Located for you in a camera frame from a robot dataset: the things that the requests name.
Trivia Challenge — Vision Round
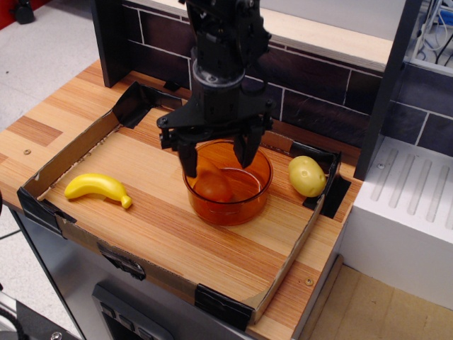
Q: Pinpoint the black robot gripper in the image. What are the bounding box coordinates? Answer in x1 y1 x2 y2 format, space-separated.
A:
157 83 275 178

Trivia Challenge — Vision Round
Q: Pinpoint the orange toy carrot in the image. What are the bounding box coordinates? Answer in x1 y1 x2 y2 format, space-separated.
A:
193 158 234 203

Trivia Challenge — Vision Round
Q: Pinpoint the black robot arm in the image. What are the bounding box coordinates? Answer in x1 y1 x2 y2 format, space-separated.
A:
157 1 275 178

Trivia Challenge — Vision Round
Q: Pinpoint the yellow toy banana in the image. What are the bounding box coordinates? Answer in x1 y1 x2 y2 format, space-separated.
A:
64 173 132 209

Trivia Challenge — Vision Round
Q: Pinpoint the cardboard fence with black tape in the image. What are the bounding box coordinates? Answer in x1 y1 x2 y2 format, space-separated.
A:
18 82 359 339

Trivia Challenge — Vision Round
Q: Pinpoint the orange transparent plastic pot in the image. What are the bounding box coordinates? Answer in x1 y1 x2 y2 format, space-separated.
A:
183 140 273 226

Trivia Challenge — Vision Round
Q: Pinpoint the yellow toy potato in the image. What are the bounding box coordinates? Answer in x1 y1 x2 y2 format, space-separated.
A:
288 156 327 198

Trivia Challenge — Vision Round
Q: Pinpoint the white toy sink drainboard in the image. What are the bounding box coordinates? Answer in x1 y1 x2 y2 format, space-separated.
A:
340 137 452 309

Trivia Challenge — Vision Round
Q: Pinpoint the black oven control panel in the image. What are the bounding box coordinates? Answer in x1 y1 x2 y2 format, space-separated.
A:
92 283 174 339

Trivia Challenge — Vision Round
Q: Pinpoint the dark grey right post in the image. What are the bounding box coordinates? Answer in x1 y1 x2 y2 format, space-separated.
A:
354 1 422 181

